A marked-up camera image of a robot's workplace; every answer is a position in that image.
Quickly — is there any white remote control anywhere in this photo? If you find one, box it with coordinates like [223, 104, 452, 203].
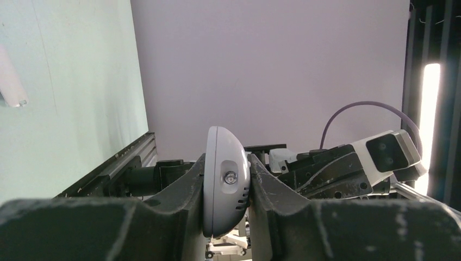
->
[203, 126, 251, 238]

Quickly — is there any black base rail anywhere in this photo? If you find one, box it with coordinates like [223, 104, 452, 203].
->
[56, 132, 157, 198]

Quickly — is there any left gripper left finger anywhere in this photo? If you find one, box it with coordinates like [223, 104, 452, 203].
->
[1, 156, 205, 260]

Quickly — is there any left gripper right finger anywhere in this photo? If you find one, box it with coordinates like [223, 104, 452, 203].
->
[248, 154, 460, 260]

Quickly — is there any white battery compartment cover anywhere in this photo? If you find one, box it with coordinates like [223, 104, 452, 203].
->
[1, 45, 29, 107]

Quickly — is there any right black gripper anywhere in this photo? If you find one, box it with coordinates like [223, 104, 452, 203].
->
[269, 144, 393, 199]

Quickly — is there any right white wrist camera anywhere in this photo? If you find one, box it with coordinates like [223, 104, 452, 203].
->
[351, 129, 427, 186]

